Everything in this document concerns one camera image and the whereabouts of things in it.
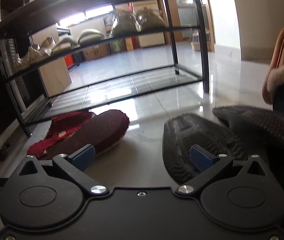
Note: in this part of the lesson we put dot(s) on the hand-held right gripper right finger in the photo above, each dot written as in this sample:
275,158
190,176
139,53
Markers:
200,158

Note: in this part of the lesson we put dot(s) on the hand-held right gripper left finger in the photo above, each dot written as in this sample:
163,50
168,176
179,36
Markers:
83,156

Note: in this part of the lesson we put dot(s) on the red plush slipper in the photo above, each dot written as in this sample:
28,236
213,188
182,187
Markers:
54,126
94,130

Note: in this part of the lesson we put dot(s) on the black rubber-soled slipper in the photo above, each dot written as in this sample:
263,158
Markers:
257,122
182,140

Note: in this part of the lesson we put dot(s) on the light wooden cabinet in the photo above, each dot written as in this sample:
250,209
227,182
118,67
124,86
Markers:
54,75

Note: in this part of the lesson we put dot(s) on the cardboard box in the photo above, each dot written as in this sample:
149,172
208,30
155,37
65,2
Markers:
97,52

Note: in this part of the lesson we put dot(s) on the glittery shoe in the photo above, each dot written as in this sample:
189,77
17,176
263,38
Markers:
31,56

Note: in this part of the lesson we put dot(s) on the green beige slipper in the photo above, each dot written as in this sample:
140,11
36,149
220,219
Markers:
90,35
64,43

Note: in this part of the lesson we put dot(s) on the cream slipper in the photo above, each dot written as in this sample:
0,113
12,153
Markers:
45,43

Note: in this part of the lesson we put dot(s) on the white low cabinet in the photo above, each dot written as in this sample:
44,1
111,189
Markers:
150,40

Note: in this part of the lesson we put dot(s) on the beige fuzzy shoe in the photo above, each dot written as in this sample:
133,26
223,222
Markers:
124,25
152,20

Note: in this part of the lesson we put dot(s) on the wooden glass-door cabinet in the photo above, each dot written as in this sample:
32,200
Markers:
187,17

